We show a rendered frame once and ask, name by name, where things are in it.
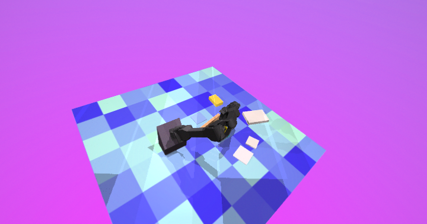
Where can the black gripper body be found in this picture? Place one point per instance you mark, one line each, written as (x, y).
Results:
(222, 123)

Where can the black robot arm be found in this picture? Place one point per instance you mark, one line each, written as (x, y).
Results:
(214, 131)

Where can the beige flat rectangular block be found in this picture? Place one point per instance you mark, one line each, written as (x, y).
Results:
(255, 117)

